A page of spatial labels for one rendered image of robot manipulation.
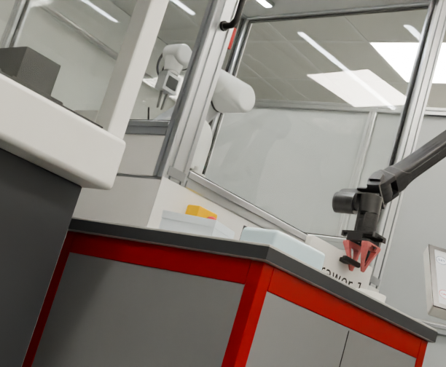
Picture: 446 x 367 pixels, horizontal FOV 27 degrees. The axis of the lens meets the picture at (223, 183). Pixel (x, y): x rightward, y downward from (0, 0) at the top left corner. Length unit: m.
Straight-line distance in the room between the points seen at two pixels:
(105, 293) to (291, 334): 0.40
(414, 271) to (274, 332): 2.62
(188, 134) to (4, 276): 0.71
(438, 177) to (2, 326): 2.90
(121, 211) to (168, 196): 0.13
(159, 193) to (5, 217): 0.57
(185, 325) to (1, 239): 0.37
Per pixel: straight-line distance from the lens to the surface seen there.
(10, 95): 1.63
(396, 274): 4.25
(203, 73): 2.29
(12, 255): 1.74
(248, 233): 1.71
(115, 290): 1.82
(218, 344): 1.60
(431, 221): 4.26
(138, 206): 2.22
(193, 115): 2.26
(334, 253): 2.35
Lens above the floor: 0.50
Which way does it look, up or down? 12 degrees up
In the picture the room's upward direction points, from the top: 17 degrees clockwise
